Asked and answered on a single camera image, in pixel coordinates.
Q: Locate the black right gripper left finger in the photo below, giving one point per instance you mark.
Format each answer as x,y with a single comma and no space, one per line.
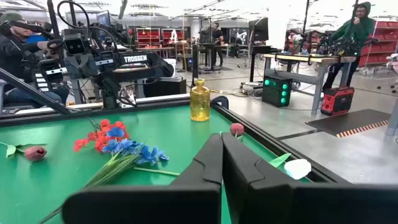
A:
186,202

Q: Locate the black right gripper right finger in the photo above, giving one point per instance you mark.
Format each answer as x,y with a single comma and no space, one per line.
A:
264,199

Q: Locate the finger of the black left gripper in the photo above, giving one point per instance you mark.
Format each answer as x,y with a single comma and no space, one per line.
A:
73,67
89,66

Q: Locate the white tulip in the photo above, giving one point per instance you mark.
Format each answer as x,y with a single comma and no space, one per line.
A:
297,169

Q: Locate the blue flower bunch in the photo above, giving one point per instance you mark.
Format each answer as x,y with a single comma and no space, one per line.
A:
146,154

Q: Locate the red flower bunch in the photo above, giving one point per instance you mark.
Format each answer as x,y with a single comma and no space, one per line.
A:
99,141

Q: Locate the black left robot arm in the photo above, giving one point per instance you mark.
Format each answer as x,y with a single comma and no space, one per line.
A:
136,59

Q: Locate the yellow glass vase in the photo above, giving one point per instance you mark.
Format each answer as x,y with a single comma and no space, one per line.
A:
200,102

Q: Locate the black panel white labels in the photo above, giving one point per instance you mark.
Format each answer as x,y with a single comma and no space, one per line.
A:
42,82

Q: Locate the blue-lit monitor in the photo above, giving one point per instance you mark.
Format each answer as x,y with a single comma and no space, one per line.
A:
103,18

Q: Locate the person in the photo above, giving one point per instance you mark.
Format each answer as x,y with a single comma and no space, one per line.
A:
217,37
12,53
357,29

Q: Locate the red shelf rack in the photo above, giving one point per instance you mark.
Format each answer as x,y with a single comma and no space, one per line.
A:
149,37

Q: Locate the green table mat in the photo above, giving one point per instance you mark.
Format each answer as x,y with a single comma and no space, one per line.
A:
155,107

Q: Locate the black cabinet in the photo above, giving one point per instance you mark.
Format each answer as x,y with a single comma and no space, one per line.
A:
164,88

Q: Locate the white bucket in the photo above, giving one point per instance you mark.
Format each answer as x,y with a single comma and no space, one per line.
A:
171,62

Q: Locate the black computer tower green lights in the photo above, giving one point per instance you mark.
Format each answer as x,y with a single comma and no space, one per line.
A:
275,93

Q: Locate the black corner clamp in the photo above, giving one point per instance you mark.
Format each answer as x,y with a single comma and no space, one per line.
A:
222,99

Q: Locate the black hazard-striped floor mat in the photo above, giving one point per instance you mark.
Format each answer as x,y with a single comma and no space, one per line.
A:
348,121

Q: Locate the red black toolbox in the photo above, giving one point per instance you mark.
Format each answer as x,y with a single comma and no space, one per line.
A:
337,101

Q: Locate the grey wood-topped workbench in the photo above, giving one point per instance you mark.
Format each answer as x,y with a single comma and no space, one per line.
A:
311,58

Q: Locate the black monitor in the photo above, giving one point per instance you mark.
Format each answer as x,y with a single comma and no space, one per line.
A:
259,29

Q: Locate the distant black robot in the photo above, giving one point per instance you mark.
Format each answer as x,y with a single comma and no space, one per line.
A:
342,46

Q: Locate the red bin shelf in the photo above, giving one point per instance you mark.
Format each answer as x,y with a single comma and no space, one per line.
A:
384,46

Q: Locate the black diagonal frame strut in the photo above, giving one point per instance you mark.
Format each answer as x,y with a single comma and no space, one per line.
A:
31,90

